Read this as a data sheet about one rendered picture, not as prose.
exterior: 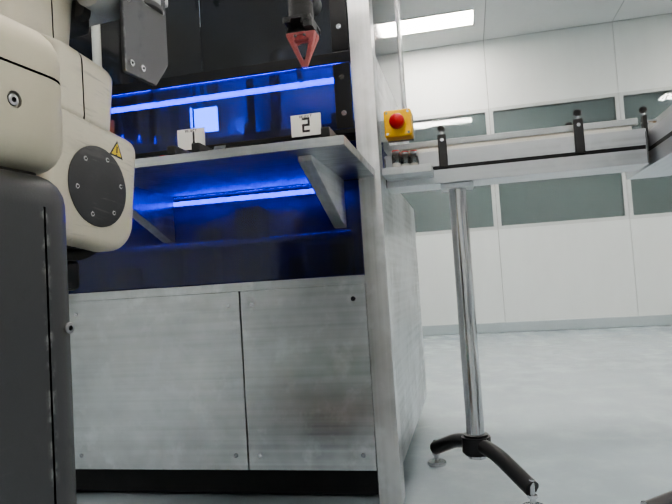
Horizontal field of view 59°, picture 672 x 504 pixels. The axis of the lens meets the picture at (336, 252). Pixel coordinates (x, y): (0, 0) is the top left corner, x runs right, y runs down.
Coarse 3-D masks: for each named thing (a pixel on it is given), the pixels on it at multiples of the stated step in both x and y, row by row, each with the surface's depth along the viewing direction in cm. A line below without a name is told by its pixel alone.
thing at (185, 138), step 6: (180, 132) 172; (186, 132) 171; (198, 132) 170; (204, 132) 170; (180, 138) 172; (186, 138) 171; (192, 138) 171; (198, 138) 170; (204, 138) 170; (180, 144) 171; (186, 144) 171; (204, 144) 170
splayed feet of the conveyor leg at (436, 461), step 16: (432, 448) 185; (448, 448) 178; (464, 448) 166; (480, 448) 162; (496, 448) 158; (432, 464) 184; (496, 464) 156; (512, 464) 152; (512, 480) 150; (528, 480) 146; (528, 496) 146
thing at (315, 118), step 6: (306, 114) 164; (312, 114) 163; (318, 114) 163; (294, 120) 164; (300, 120) 164; (306, 120) 164; (312, 120) 163; (318, 120) 163; (294, 126) 164; (300, 126) 164; (306, 126) 164; (312, 126) 163; (318, 126) 163; (294, 132) 164; (300, 132) 164; (306, 132) 163; (312, 132) 163; (318, 132) 163
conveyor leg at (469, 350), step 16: (464, 192) 169; (464, 208) 168; (464, 224) 168; (464, 240) 168; (464, 256) 167; (464, 272) 167; (464, 288) 167; (464, 304) 167; (464, 320) 167; (464, 336) 167; (464, 352) 167; (464, 368) 167; (464, 384) 167; (480, 384) 167; (464, 400) 168; (480, 400) 166; (480, 416) 165; (480, 432) 165
